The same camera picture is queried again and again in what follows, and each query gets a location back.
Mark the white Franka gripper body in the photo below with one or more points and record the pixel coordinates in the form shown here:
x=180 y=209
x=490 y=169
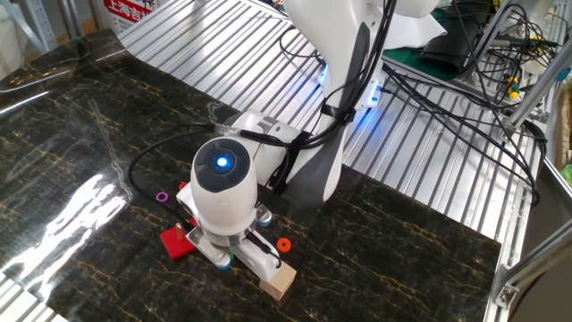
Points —
x=257 y=264

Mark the red Hanoi base with pegs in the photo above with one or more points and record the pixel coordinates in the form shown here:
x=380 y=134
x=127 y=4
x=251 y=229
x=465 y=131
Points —
x=176 y=246

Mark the plain wooden cube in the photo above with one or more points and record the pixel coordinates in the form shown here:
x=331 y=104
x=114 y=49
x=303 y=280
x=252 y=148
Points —
x=281 y=282

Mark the black marble pattern mat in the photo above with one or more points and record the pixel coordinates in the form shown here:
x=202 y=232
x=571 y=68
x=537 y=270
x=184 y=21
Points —
x=357 y=232

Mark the green cutting mat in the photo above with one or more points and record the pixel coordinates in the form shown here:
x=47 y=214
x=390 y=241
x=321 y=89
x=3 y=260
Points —
x=411 y=67

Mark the red white printed sign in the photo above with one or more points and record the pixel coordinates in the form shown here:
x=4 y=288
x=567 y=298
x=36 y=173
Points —
x=129 y=15

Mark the white sheet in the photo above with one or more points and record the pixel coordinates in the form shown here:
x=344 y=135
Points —
x=420 y=33

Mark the black bag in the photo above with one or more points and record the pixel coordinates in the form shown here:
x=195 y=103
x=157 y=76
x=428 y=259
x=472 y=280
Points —
x=451 y=49

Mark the green item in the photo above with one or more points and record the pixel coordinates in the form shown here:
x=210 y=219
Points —
x=567 y=175

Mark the grey metal brace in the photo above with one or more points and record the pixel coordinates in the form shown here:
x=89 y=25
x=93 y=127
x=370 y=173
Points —
x=22 y=24

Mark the brown cardboard panel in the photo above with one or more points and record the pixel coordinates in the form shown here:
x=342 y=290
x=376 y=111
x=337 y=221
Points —
x=566 y=129

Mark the blue clip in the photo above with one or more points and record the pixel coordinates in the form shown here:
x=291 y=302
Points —
x=562 y=74

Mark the silver gripper-mounted camera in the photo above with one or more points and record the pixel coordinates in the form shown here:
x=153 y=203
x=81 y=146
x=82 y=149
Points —
x=207 y=250

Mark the aluminium table corner frame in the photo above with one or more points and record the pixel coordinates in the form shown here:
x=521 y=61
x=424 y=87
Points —
x=536 y=252

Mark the grey perforated shelf post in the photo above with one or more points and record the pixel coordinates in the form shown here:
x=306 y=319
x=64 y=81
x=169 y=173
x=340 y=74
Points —
x=41 y=24

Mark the slanted aluminium profile post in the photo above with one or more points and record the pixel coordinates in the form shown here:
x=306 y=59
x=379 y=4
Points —
x=491 y=35

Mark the aluminium post with blue clip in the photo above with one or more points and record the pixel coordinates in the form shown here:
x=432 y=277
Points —
x=538 y=89

